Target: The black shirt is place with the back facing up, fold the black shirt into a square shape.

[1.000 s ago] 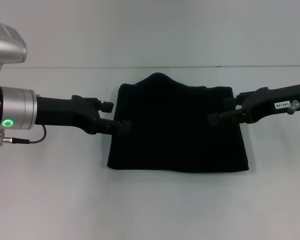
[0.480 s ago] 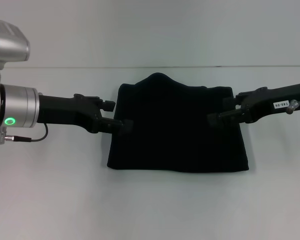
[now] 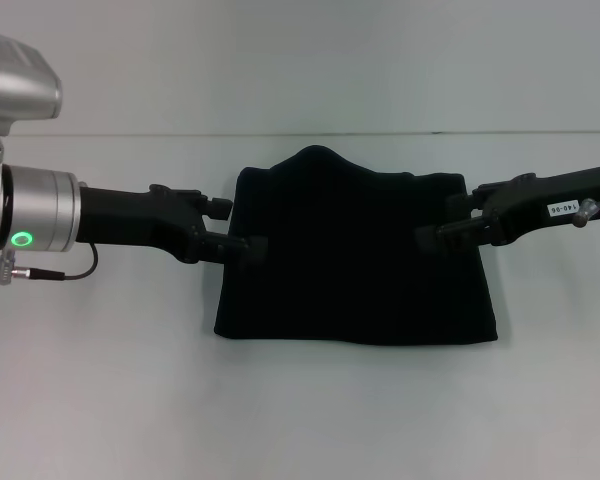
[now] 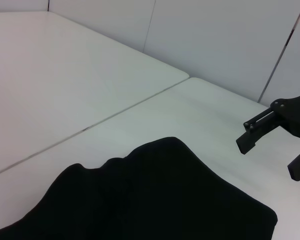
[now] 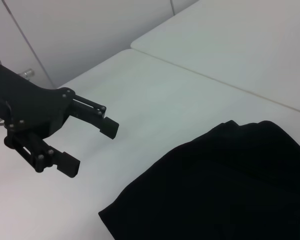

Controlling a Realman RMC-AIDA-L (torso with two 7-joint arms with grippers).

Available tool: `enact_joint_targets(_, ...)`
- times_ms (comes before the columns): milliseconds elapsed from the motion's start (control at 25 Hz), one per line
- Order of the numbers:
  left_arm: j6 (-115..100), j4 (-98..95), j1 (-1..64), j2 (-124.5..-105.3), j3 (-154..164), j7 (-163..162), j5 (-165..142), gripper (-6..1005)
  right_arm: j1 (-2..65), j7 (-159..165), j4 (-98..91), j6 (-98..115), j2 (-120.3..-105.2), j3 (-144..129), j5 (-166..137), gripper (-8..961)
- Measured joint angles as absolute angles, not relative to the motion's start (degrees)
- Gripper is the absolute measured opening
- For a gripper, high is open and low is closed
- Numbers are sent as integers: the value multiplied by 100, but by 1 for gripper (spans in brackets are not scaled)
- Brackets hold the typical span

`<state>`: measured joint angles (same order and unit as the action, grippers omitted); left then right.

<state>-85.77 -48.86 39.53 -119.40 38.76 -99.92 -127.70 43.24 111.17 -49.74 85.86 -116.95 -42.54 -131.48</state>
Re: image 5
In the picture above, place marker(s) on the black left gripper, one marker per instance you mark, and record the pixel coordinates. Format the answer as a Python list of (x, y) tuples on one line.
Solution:
[(32, 107)]

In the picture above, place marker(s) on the black shirt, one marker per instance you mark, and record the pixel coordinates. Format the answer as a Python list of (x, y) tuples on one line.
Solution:
[(227, 187)]

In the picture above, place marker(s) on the silver connector stub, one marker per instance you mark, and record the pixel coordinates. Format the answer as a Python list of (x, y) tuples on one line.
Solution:
[(27, 73)]

